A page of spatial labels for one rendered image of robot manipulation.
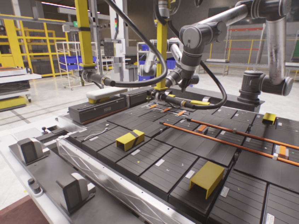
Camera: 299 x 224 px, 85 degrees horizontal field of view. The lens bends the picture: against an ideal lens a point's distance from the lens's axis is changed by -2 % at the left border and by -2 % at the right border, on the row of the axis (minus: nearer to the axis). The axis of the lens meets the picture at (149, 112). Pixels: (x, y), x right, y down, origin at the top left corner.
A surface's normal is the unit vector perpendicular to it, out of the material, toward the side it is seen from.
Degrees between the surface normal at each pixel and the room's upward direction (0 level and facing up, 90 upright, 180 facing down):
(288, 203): 0
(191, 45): 106
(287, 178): 0
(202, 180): 0
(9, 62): 90
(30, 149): 90
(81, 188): 90
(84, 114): 90
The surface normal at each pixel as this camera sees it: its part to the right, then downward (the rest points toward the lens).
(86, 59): 0.61, 0.28
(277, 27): -0.23, 0.80
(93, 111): 0.79, 0.22
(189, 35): -0.77, 0.39
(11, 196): 0.00, -0.94
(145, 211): -0.61, 0.28
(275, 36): -0.41, 0.80
